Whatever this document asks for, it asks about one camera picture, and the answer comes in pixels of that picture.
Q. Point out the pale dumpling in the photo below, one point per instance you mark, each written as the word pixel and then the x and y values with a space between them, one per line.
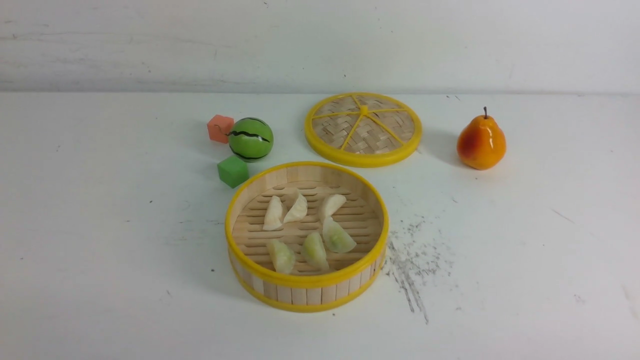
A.
pixel 274 215
pixel 314 253
pixel 335 238
pixel 283 257
pixel 298 210
pixel 330 205

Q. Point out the bamboo steamer tray yellow rim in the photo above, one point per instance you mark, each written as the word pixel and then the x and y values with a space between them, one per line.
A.
pixel 364 217

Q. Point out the woven bamboo steamer lid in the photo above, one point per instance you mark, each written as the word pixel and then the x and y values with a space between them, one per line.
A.
pixel 363 129

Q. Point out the green toy watermelon ball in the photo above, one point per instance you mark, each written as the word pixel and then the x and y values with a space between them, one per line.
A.
pixel 251 139

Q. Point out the green foam cube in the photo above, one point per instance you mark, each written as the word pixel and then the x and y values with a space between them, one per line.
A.
pixel 233 171

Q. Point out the orange foam cube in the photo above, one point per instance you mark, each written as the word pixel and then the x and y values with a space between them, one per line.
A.
pixel 219 127

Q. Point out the orange toy pear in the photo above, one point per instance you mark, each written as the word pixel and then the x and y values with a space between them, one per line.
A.
pixel 482 143

